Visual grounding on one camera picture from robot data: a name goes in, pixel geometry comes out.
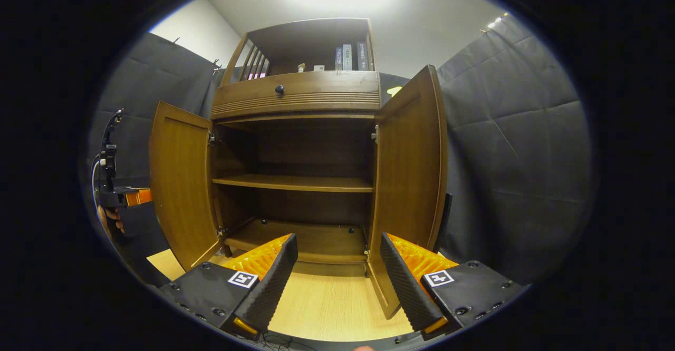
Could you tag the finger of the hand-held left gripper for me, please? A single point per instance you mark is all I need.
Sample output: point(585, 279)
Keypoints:
point(138, 197)

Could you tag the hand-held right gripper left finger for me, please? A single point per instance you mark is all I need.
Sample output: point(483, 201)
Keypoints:
point(273, 282)

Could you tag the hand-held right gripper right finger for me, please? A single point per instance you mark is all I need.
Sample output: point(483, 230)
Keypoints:
point(406, 282)

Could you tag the wooden cabinet door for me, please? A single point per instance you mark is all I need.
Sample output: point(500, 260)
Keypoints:
point(406, 182)
point(182, 182)

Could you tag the wooden inner cabinet shelf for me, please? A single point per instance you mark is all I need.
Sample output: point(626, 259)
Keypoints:
point(295, 182)

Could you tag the pink books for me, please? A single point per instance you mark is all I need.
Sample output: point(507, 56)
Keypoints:
point(257, 76)

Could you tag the grey book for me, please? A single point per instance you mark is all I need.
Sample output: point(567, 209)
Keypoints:
point(347, 58)

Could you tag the thin dark book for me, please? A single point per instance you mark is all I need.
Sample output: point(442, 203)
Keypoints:
point(339, 59)

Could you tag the small ceiling spotlight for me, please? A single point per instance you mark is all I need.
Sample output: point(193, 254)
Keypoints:
point(494, 22)

